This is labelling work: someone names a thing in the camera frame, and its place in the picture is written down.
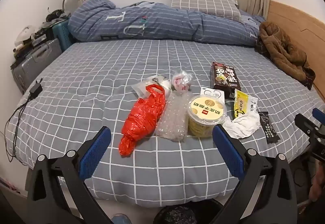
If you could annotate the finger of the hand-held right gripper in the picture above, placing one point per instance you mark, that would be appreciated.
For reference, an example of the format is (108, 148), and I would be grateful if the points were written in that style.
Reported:
(307, 125)
(319, 113)

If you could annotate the clear bag with red print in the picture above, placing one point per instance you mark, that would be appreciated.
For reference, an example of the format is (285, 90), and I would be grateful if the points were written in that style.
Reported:
(180, 81)

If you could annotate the wooden headboard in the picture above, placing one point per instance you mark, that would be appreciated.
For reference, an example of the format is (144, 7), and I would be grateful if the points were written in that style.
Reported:
(299, 23)

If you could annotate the white tissue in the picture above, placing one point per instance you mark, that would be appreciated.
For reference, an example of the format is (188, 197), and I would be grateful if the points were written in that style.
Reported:
(243, 125)

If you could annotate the grey grid bed sheet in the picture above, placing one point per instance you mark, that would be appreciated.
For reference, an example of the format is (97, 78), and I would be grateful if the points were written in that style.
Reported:
(101, 66)

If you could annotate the grey suitcase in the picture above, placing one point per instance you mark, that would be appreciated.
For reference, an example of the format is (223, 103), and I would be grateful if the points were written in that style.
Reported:
(33, 61)

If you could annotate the dark clutter pile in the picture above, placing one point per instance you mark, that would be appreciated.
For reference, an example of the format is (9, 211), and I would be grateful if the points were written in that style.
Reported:
(54, 14)

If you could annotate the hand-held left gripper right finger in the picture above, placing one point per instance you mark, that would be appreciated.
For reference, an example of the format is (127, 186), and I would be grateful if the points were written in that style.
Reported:
(228, 150)

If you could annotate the yellow and white snack wrapper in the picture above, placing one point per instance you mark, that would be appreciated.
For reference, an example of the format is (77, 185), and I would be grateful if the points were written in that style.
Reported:
(241, 104)

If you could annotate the black trash bin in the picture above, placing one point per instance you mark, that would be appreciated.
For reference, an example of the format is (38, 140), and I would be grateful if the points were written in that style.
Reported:
(177, 213)

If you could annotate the white plastic packet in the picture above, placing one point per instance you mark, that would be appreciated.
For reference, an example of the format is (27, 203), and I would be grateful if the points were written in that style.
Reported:
(162, 84)

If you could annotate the clear bubble wrap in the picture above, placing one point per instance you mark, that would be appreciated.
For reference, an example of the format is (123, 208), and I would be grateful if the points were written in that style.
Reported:
(172, 117)

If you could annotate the white earphone box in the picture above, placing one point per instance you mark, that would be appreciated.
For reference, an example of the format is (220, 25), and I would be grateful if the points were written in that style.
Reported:
(212, 93)

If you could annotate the white rounded object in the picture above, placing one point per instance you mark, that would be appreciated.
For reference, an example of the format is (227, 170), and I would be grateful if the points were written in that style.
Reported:
(25, 35)

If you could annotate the teal plastic crate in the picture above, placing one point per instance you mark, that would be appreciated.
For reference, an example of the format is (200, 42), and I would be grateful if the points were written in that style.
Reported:
(63, 33)

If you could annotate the black sachet wrapper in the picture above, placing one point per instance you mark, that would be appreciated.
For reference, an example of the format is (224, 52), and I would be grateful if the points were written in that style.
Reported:
(270, 130)

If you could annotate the grey grid pillow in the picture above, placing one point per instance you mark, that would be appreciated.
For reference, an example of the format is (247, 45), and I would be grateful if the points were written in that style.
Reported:
(203, 3)

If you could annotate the blue slipper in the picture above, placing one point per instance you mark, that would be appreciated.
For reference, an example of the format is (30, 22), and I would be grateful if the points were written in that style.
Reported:
(121, 219)

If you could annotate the brown cookie box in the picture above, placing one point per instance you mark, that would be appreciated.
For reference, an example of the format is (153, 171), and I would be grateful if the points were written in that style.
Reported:
(224, 71)

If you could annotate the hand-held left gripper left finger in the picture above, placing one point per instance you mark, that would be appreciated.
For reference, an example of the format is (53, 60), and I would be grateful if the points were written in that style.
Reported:
(95, 153)

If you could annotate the brown blanket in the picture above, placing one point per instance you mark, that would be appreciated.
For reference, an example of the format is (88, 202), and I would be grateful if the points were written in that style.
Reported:
(281, 51)

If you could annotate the yellow round plastic tub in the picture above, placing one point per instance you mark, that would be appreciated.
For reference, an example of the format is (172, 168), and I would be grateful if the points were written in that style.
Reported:
(207, 109)

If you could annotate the red plastic bag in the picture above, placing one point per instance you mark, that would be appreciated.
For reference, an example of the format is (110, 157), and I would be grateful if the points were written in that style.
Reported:
(142, 117)

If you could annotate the blue striped pillow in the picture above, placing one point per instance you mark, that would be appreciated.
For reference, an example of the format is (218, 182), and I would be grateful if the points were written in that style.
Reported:
(152, 23)

